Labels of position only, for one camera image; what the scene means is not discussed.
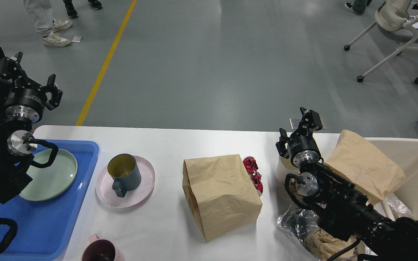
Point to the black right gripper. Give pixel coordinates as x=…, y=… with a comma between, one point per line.
x=302, y=149

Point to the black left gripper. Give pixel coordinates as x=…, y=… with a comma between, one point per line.
x=27, y=100

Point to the dark blue mug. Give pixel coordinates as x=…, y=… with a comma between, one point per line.
x=125, y=173

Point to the pink plate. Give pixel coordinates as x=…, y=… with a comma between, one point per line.
x=106, y=194

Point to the pink mug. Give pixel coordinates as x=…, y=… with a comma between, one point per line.
x=100, y=249

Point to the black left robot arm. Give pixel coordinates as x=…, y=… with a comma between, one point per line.
x=19, y=149

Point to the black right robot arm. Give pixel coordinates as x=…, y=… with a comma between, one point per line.
x=342, y=210

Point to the white paper cup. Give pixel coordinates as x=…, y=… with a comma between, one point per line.
x=284, y=167

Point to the standing person white sneakers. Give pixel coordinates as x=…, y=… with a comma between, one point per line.
x=46, y=25

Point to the red foil wrapper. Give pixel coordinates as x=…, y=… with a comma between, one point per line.
x=252, y=168

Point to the paper scrap on floor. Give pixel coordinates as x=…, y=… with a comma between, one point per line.
x=77, y=38

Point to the brown paper bag in bin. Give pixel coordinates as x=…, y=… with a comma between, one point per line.
x=362, y=163

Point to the brown paper bag on table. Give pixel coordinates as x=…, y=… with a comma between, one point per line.
x=220, y=194

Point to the green plate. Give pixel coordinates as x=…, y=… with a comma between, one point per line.
x=50, y=182

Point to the crumpled brown paper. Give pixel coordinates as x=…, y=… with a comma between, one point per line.
x=323, y=246

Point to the beige plastic bin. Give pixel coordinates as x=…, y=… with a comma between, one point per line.
x=416, y=174

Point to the blue plastic tray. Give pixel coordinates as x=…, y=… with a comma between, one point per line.
x=45, y=227

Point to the white office chair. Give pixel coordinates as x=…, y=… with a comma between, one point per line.
x=392, y=19

